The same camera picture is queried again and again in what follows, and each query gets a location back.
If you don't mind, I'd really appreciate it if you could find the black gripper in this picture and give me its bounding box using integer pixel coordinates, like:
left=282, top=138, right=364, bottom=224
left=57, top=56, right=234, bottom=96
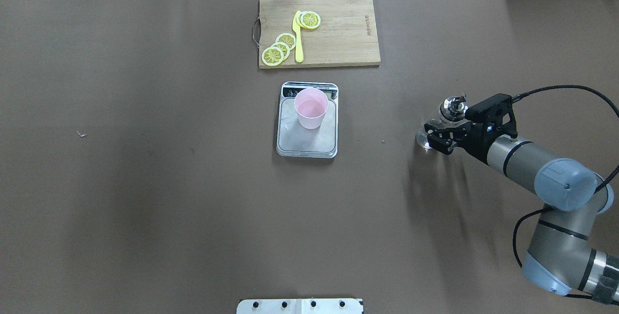
left=424, top=120, right=503, bottom=164

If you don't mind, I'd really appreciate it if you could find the lemon slice near knife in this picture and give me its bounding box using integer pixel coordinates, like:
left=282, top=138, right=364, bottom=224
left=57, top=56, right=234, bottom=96
left=296, top=11, right=322, bottom=30

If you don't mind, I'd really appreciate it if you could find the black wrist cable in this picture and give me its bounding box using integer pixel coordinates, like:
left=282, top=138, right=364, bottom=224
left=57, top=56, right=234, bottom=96
left=513, top=85, right=619, bottom=266

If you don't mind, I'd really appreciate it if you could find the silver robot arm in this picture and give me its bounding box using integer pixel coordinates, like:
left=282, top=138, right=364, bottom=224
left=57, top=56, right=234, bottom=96
left=424, top=121, right=618, bottom=305

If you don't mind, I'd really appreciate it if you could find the pink plastic cup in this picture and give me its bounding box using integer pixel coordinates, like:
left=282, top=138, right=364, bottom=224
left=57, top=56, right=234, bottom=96
left=294, top=89, right=328, bottom=130

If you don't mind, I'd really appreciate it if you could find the bamboo cutting board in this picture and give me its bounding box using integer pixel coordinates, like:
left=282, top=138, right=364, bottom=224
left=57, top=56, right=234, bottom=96
left=257, top=0, right=381, bottom=69

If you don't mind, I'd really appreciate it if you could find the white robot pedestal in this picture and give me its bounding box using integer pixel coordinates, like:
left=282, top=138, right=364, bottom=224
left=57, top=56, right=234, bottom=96
left=236, top=298, right=365, bottom=314

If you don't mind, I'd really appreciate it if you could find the silver kitchen scale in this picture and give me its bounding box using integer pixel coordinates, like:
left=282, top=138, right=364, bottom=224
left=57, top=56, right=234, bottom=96
left=276, top=82, right=339, bottom=159

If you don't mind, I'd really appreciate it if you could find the yellow plastic knife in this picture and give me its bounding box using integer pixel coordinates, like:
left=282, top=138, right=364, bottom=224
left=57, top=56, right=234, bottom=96
left=292, top=10, right=304, bottom=63

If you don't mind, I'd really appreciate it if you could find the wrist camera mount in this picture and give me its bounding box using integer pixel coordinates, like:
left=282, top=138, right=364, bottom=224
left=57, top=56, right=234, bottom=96
left=465, top=93, right=519, bottom=138

